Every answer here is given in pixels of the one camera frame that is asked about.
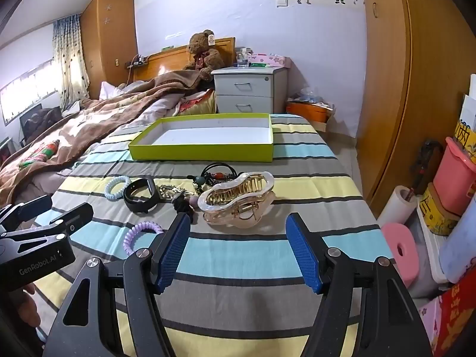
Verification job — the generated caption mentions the red and yellow pillow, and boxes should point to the red and yellow pillow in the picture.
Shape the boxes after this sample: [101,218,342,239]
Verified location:
[175,89,217,116]

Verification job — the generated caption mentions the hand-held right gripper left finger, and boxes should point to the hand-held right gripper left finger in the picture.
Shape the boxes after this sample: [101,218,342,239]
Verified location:
[43,212,192,357]

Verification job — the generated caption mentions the yellow tin box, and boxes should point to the yellow tin box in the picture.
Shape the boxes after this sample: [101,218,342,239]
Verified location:
[420,183,462,236]

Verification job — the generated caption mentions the translucent peach hair claw clip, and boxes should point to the translucent peach hair claw clip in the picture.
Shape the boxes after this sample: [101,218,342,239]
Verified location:
[197,171,276,228]

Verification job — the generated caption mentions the light blue spiral hair tie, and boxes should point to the light blue spiral hair tie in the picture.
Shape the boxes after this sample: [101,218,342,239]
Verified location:
[104,176,131,201]

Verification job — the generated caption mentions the wooden headboard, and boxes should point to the wooden headboard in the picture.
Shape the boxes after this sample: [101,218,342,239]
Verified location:
[132,37,237,82]

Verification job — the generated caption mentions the dark red beaded bracelet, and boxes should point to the dark red beaded bracelet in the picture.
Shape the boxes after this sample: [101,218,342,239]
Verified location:
[204,171,237,190]

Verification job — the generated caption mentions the white pillow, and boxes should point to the white pillow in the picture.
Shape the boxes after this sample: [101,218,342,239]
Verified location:
[98,81,127,100]

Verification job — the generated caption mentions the plain black elastic hair tie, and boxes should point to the plain black elastic hair tie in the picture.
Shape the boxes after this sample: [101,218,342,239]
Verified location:
[202,161,239,179]

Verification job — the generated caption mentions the person's left hand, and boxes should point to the person's left hand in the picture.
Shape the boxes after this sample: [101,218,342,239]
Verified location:
[10,282,42,331]

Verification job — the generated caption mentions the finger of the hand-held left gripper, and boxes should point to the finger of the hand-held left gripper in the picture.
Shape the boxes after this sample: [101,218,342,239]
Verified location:
[0,203,94,242]
[0,194,53,232]

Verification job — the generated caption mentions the gold chain hair clip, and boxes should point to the gold chain hair clip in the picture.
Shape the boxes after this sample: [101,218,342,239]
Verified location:
[159,184,194,203]

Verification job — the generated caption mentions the black hair tie pink ball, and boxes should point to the black hair tie pink ball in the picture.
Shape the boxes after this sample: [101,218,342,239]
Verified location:
[172,193,205,224]

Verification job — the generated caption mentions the tall orange wooden cabinet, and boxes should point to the tall orange wooden cabinet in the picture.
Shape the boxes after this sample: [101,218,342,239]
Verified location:
[80,0,140,101]

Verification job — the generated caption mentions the orange storage box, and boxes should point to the orange storage box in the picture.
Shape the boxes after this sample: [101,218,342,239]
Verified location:
[286,100,335,124]

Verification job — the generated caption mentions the brown patterned blanket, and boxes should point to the brown patterned blanket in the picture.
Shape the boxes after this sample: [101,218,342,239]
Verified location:
[0,69,216,205]

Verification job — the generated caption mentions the pink foam roll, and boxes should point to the pink foam roll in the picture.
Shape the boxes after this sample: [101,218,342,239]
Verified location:
[381,223,417,289]

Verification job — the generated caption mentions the window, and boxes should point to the window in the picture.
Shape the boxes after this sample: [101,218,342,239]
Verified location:
[0,57,62,127]

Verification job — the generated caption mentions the patterned curtain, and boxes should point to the patterned curtain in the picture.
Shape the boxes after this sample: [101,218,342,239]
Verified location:
[52,14,91,108]

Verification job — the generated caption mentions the grey two-drawer nightstand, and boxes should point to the grey two-drawer nightstand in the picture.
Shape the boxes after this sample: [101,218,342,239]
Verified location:
[211,66,289,115]

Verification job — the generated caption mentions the striped bed sheet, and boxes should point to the striped bed sheet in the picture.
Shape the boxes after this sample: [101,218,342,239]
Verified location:
[33,113,395,357]

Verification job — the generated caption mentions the pink plastic bucket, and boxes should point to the pink plastic bucket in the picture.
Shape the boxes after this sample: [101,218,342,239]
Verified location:
[432,136,476,216]

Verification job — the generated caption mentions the clear plastic bag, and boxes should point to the clear plastic bag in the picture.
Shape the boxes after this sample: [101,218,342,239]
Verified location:
[290,87,335,110]

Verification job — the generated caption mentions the clear glass cup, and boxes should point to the clear glass cup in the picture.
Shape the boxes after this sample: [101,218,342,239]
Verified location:
[235,48,253,68]

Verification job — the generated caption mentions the black chair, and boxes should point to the black chair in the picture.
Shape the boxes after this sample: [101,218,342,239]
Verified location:
[20,104,62,142]

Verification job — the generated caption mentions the large wooden wardrobe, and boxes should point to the large wooden wardrobe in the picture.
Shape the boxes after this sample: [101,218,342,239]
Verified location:
[355,0,476,216]

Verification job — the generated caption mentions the pink floral tissue box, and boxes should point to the pink floral tissue box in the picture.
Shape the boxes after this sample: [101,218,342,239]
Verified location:
[250,54,291,68]

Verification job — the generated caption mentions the red printed box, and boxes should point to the red printed box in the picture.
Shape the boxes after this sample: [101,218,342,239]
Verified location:
[433,275,476,357]

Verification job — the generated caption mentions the purple spiral hair tie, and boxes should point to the purple spiral hair tie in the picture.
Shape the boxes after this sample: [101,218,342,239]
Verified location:
[123,222,164,256]

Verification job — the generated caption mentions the black wristband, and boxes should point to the black wristband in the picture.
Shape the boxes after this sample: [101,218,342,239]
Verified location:
[123,176,161,214]

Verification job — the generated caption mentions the green cardboard box tray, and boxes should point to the green cardboard box tray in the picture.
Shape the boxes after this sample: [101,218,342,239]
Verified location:
[128,113,275,162]

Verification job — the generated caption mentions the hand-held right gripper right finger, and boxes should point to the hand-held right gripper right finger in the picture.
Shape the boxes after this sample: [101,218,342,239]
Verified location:
[286,212,434,357]

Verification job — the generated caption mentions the brown teddy bear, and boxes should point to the brown teddy bear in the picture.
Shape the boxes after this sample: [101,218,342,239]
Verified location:
[182,30,226,82]

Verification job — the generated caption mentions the white paper towel roll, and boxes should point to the white paper towel roll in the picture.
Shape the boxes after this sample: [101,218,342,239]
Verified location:
[376,185,419,229]

